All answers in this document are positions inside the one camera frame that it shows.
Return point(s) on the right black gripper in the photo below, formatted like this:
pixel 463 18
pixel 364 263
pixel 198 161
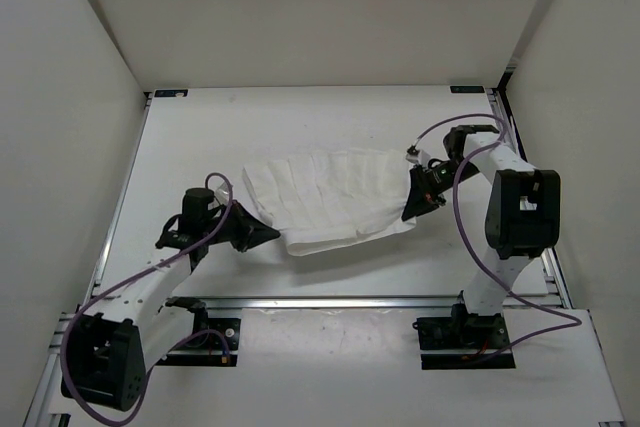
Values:
pixel 422 196

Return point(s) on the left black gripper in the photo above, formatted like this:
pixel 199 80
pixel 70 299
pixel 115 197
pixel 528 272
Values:
pixel 250 231

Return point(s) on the white pleated skirt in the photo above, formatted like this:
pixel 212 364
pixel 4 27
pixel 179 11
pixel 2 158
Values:
pixel 322 201

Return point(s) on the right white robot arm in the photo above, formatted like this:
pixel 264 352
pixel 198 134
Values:
pixel 523 212

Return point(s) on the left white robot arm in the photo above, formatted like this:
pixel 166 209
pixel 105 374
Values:
pixel 113 343

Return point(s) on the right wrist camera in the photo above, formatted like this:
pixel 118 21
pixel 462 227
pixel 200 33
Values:
pixel 417 156

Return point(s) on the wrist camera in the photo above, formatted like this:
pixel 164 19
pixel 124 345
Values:
pixel 417 156
pixel 223 196

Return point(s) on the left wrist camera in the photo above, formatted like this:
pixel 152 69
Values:
pixel 223 196

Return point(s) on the aluminium frame rail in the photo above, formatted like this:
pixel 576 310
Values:
pixel 328 303

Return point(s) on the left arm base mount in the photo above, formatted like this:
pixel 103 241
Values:
pixel 213 339

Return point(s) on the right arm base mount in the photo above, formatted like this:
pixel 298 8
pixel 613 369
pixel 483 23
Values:
pixel 463 341

